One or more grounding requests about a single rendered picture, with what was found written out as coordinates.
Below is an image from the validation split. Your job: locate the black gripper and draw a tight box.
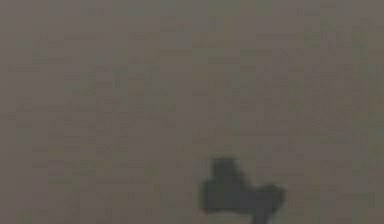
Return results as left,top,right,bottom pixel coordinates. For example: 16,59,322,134
199,157,249,214

